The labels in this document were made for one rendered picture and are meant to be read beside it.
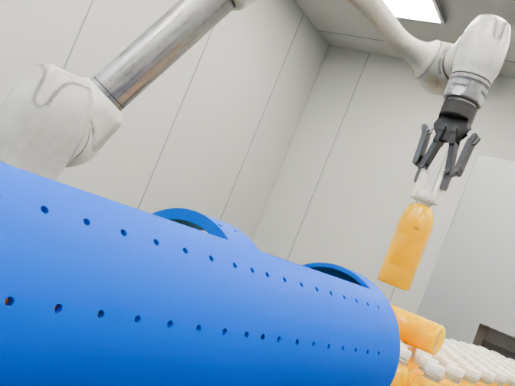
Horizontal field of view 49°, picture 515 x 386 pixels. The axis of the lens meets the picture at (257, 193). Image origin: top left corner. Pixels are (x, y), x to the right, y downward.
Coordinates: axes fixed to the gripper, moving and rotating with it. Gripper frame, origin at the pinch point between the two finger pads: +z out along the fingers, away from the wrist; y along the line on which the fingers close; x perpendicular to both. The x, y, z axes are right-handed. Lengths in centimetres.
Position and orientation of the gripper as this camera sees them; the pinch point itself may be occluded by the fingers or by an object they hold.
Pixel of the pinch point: (428, 187)
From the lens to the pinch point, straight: 130.8
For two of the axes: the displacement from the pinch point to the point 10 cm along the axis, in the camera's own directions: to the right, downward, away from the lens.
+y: 7.1, 2.4, -6.6
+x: 5.9, 2.9, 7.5
